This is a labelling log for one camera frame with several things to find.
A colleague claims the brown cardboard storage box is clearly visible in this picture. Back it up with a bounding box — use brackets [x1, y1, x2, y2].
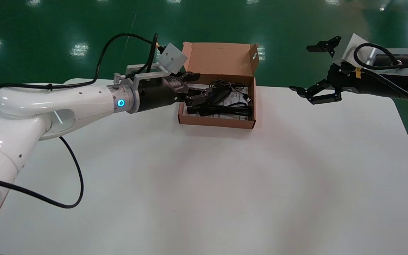
[177, 42, 260, 130]

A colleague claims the black power cord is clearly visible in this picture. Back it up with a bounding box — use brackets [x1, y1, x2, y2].
[186, 104, 253, 118]

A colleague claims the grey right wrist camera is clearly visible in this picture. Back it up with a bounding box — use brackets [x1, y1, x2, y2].
[333, 33, 374, 68]

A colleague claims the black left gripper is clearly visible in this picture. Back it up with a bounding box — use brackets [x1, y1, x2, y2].
[138, 72, 214, 114]

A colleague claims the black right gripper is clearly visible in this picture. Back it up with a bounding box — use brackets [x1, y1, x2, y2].
[289, 35, 408, 105]

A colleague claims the black hanging left arm cable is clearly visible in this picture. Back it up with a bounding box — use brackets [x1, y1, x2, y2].
[0, 136, 85, 209]

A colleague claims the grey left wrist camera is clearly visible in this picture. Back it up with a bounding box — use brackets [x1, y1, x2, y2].
[157, 42, 188, 75]

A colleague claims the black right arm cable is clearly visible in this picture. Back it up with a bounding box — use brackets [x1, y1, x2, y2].
[353, 42, 408, 107]

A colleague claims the black wired USB mouse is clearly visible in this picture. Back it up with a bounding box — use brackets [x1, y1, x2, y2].
[204, 81, 253, 107]

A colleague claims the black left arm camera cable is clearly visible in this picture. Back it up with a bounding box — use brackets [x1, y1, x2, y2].
[0, 33, 160, 91]

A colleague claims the silver left camera mount bracket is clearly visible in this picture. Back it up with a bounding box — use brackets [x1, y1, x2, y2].
[114, 64, 171, 89]

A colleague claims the white printed manual sheet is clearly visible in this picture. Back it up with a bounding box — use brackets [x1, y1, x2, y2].
[186, 84, 250, 117]

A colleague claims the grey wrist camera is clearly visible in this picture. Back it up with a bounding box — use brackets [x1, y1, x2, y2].
[157, 42, 188, 75]
[333, 33, 374, 68]

